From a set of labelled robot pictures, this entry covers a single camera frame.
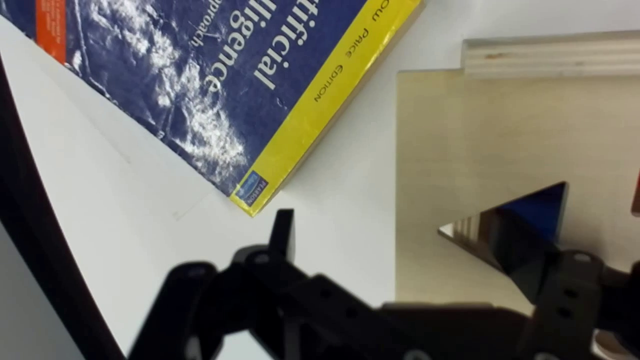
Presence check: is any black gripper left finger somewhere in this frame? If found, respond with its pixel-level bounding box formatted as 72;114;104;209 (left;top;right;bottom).
128;208;383;360

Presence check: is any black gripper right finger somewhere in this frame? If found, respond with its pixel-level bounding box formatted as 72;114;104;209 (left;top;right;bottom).
516;248;640;360

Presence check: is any wooden shape sorter box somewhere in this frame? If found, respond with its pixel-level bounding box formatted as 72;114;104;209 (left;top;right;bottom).
393;30;640;360

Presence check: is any blue artificial intelligence textbook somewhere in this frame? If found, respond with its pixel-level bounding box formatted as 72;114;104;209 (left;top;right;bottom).
0;0;425;217

